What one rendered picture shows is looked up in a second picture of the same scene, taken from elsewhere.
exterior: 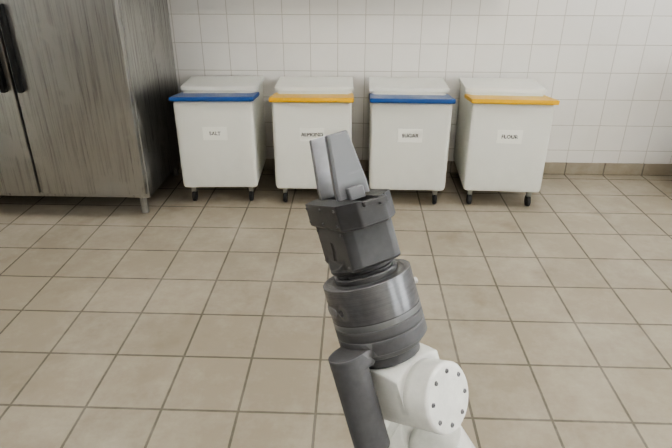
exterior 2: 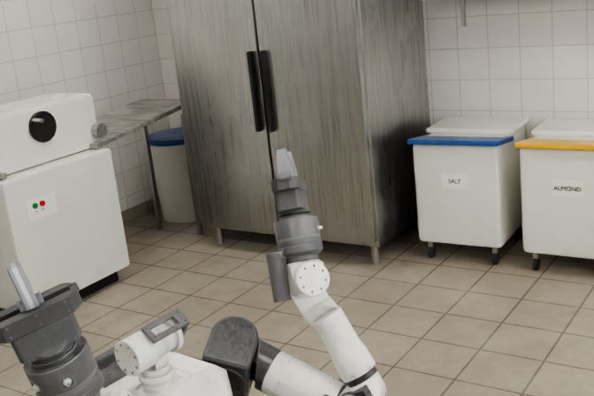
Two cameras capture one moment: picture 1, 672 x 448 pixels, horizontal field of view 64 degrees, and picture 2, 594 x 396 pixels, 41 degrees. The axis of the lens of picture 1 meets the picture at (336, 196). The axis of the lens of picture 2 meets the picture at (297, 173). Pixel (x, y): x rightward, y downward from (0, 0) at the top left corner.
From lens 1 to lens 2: 118 cm
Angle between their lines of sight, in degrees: 33
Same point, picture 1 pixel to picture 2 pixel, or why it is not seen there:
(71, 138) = (310, 178)
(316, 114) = (573, 164)
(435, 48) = not seen: outside the picture
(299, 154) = (552, 212)
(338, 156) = (279, 159)
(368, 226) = (280, 190)
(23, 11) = (280, 57)
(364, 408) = (275, 277)
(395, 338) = (293, 246)
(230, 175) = (469, 231)
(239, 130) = (482, 179)
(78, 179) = not seen: hidden behind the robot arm
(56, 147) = not seen: hidden behind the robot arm
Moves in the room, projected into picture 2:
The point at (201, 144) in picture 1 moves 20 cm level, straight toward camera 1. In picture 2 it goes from (439, 193) to (435, 203)
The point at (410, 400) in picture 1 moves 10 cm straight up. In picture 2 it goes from (294, 276) to (288, 225)
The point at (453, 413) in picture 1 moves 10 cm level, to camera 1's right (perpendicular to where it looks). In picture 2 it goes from (314, 286) to (361, 293)
